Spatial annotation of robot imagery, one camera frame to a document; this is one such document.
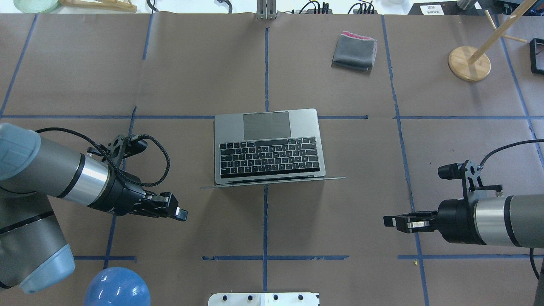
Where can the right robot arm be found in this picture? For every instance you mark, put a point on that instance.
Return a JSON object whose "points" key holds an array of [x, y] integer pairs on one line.
{"points": [[513, 221]]}

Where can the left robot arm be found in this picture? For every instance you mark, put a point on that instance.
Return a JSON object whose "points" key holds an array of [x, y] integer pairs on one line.
{"points": [[34, 252]]}

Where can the grey laptop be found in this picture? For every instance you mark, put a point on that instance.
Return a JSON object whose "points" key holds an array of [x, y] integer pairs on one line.
{"points": [[267, 148]]}

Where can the black picture frame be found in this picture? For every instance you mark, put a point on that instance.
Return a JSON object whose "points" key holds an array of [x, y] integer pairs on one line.
{"points": [[536, 55]]}

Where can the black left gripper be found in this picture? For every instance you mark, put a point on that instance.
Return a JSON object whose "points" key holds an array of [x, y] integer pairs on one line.
{"points": [[120, 196]]}

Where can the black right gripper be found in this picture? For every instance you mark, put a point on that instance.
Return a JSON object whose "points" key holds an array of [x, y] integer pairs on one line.
{"points": [[457, 221]]}

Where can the wooden dish rack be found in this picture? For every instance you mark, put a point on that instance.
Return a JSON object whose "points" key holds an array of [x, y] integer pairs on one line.
{"points": [[114, 5]]}

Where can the wooden mug tree stand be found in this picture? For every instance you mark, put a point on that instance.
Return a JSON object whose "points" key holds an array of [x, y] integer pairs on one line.
{"points": [[470, 63]]}

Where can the green plate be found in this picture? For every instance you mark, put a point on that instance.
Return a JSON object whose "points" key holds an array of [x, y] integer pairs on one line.
{"points": [[35, 6]]}

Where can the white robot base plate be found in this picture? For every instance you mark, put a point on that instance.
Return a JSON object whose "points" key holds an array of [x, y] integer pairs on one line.
{"points": [[265, 299]]}

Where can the folded grey cloth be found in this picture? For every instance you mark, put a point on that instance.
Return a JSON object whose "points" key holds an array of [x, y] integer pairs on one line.
{"points": [[355, 51]]}

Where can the blue desk lamp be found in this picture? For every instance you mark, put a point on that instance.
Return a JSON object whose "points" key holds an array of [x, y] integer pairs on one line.
{"points": [[117, 286]]}

